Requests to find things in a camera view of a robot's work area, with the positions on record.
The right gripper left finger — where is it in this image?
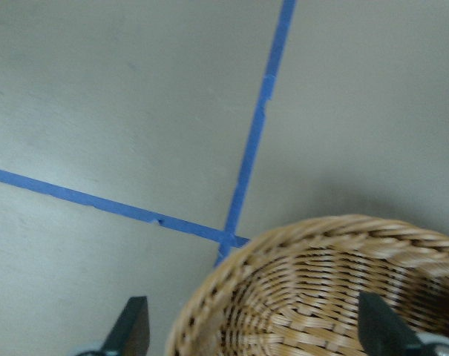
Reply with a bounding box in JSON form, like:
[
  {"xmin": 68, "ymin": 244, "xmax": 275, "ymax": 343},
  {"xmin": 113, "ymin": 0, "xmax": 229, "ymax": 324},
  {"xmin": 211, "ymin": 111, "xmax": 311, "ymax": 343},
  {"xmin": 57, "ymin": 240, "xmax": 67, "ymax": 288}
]
[{"xmin": 79, "ymin": 296, "xmax": 150, "ymax": 356}]

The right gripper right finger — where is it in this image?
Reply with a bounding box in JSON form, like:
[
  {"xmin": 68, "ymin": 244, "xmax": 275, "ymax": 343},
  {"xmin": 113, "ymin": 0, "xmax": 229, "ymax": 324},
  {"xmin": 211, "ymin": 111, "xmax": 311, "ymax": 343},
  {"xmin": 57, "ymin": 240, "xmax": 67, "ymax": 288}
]
[{"xmin": 358, "ymin": 292, "xmax": 432, "ymax": 356}]

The wicker basket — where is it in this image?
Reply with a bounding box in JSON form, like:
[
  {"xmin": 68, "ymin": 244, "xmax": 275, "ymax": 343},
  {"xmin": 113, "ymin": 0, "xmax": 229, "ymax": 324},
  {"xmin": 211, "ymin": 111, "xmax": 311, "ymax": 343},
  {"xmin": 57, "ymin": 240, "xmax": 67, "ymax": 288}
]
[{"xmin": 165, "ymin": 215, "xmax": 449, "ymax": 355}]

